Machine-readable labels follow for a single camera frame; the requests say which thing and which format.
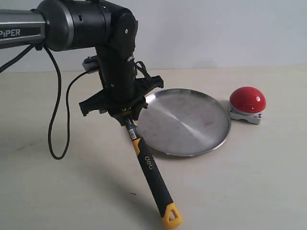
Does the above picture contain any round stainless steel plate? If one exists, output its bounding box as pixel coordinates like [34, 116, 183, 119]
[137, 89, 231, 157]

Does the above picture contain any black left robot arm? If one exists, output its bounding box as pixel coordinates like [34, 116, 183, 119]
[0, 0, 164, 126]

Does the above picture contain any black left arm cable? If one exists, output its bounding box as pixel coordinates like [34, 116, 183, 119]
[0, 44, 101, 160]

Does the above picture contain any black and yellow claw hammer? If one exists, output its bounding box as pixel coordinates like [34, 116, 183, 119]
[124, 113, 183, 230]

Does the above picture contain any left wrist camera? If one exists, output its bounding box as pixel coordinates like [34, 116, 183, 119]
[82, 56, 99, 73]

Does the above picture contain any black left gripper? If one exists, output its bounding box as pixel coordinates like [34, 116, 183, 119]
[79, 57, 164, 127]

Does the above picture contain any red dome push button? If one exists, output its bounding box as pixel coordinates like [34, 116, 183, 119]
[228, 86, 266, 125]

